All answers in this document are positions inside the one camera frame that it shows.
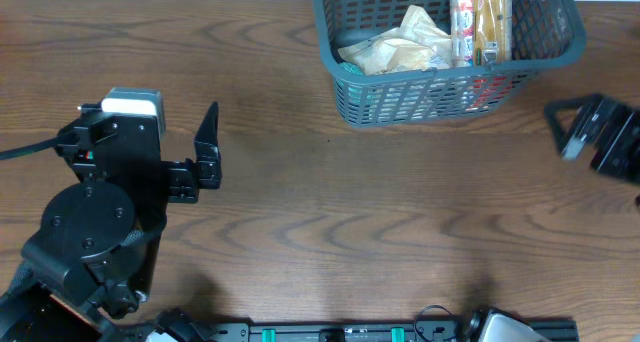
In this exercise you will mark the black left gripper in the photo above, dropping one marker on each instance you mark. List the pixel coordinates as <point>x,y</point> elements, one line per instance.
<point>184,180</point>

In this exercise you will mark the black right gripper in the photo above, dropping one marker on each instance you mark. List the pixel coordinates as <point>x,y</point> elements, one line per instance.
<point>601,138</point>

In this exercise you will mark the grey plastic lattice basket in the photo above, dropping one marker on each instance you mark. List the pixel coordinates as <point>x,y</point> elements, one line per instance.
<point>546,34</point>

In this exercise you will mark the spaghetti packet with red ends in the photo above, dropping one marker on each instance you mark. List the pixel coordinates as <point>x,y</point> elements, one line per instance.
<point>492,32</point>

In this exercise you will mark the teal snack packet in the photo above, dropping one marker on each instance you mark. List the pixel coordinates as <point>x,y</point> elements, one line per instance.
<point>352,68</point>

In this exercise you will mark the Kleenex tissue multipack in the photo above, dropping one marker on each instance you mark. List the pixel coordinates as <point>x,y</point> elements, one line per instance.
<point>462,16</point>

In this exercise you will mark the beige paper bag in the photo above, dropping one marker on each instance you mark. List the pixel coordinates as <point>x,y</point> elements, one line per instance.
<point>417,26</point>
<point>392,55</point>

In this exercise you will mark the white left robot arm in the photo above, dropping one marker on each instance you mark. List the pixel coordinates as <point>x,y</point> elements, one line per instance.
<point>91,262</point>

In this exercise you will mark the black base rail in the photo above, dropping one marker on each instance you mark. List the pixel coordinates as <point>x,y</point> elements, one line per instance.
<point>176,325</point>

